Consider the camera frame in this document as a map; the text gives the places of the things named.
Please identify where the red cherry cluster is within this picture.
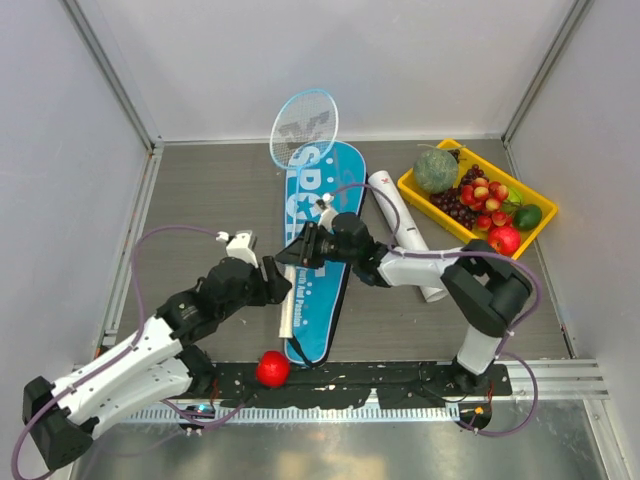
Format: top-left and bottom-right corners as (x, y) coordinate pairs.
(458, 177), (521, 232)

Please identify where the green melon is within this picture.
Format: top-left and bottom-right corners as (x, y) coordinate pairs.
(413, 149), (458, 194)

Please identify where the dark grape bunch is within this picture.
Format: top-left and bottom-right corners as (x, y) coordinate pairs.
(429, 164), (484, 230)

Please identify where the red apple in tray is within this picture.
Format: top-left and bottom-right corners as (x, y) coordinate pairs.
(487, 225), (521, 257)

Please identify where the red ball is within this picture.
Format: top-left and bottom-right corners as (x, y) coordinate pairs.
(255, 350), (291, 388)

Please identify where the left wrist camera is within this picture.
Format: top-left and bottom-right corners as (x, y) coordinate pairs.
(216, 230), (259, 268)

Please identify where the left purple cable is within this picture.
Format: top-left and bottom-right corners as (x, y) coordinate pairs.
(10, 224), (226, 480)

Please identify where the black front rail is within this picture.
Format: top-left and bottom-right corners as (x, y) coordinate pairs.
(174, 361), (513, 410)

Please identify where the blue badminton racket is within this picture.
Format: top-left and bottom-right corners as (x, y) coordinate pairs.
(269, 88), (340, 342)

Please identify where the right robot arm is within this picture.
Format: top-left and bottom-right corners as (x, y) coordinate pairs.
(275, 213), (539, 394)

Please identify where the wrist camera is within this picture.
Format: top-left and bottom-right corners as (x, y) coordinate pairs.
(315, 193), (338, 233)
(216, 230), (259, 268)

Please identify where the green lime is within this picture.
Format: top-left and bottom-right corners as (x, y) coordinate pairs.
(512, 204), (542, 231)

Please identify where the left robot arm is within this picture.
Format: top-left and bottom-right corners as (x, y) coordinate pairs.
(22, 256), (294, 471)

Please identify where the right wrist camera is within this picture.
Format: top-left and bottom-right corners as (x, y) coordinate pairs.
(315, 193), (338, 233)

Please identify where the white shuttlecock tube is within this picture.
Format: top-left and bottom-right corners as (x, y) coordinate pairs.
(368, 170), (448, 303)

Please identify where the blue racket bag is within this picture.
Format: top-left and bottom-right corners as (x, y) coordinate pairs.
(284, 142), (367, 367)

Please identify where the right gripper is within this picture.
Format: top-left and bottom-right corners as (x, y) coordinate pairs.
(277, 220), (358, 268)

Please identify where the white cable duct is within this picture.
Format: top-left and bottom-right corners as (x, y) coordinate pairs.
(123, 402), (460, 425)

